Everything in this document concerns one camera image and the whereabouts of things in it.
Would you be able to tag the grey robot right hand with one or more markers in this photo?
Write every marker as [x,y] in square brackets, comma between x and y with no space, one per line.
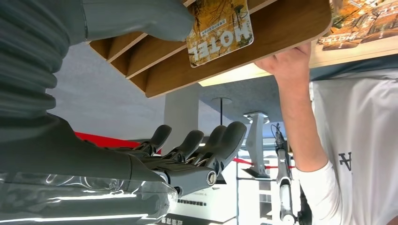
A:
[77,155]

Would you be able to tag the wooden card organizer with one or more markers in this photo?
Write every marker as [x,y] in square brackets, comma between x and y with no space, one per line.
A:
[248,46]

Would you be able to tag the person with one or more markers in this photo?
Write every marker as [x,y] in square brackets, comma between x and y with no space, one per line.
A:
[357,124]

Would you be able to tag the black stanchion pole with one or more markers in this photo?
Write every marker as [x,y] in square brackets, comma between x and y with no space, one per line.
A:
[221,101]

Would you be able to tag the small grey floor stand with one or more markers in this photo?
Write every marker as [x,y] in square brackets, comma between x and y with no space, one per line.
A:
[256,139]

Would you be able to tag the grey kiosk stand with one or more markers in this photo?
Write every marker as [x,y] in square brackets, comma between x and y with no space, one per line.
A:
[182,118]

